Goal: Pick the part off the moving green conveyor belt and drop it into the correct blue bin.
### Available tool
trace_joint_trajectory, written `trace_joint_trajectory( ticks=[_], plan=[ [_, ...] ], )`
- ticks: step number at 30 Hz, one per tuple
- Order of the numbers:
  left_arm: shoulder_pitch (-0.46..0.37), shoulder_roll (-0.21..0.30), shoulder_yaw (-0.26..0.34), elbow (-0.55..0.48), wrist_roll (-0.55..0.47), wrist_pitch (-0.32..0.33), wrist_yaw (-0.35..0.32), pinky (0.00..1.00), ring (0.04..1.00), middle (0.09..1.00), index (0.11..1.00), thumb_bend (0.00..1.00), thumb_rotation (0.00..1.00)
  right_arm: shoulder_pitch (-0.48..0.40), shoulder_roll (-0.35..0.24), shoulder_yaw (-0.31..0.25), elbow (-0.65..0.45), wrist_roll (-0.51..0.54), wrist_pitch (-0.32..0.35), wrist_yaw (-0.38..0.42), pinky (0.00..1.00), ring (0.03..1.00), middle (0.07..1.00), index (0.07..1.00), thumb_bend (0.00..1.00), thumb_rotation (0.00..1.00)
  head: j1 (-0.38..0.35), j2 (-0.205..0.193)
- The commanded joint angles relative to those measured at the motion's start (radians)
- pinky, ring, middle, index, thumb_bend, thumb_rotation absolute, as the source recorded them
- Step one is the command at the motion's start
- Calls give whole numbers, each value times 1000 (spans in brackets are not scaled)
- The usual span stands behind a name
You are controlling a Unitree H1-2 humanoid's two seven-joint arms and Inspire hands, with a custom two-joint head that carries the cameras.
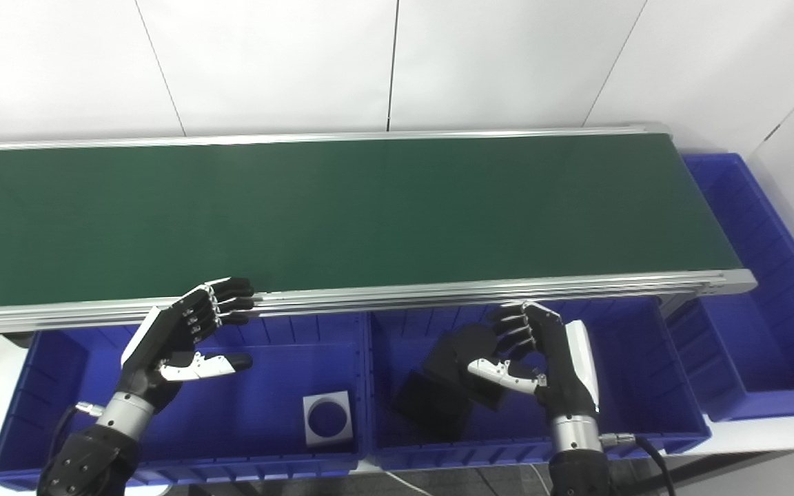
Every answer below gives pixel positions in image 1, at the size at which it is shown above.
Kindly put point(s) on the blue plastic bin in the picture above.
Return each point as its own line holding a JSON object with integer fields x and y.
{"x": 748, "y": 344}
{"x": 259, "y": 406}
{"x": 645, "y": 386}

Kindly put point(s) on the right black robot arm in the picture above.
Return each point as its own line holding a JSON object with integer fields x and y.
{"x": 579, "y": 461}

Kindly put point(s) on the green conveyor belt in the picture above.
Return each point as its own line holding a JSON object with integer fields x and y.
{"x": 438, "y": 297}
{"x": 369, "y": 213}

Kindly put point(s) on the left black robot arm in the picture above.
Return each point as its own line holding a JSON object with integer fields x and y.
{"x": 94, "y": 455}

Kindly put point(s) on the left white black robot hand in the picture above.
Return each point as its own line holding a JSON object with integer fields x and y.
{"x": 163, "y": 344}

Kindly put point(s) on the white square part with hole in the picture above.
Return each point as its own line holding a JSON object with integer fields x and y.
{"x": 311, "y": 401}

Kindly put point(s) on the black part with square base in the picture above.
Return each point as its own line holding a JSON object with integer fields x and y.
{"x": 428, "y": 406}
{"x": 459, "y": 348}

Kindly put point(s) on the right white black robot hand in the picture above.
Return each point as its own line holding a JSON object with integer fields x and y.
{"x": 566, "y": 372}

